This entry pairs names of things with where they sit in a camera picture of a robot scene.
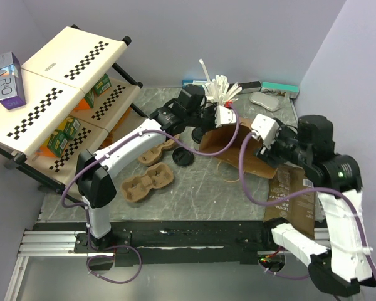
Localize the black rectangular device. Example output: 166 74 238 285
239 81 262 94

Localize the brown pulp cup carrier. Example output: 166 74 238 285
137 139 177 166

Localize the green box lower shelf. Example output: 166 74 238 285
46 116 81 157

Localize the black mounting base rail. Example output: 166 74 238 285
18 221 278 271

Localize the white wrapped straws bundle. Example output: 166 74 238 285
199 59 243 105

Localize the green box shelf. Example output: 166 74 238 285
46 116 81 157
93 73 112 97

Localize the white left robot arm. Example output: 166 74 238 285
76 85 218 252

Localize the black plastic cup lid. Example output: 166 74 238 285
172 147 194 167

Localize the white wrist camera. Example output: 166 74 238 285
215 105 239 128
251 114 279 149

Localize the orange box on shelf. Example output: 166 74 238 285
73 90 95 112

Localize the green box upper shelf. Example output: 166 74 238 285
93 73 112 97

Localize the purple cardboard box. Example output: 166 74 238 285
0 52 26 110

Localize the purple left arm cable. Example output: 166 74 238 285
61 105 241 285

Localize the beige checkered shelf rack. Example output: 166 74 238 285
0 26 142 194

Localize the brown paper bag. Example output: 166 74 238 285
199 117 276 179

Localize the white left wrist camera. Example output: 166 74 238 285
215 105 239 128

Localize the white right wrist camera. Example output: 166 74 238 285
251 114 279 149

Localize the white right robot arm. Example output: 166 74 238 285
251 114 376 297

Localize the brown coffee bean pouch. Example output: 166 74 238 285
263 164 317 239

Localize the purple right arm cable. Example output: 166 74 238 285
238 133 376 301

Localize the teal flat box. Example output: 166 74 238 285
182 80 207 87

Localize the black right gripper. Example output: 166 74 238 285
252 122 311 169

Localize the teal long box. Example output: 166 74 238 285
261 82 300 99

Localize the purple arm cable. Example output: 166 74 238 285
61 105 241 285
238 133 376 301

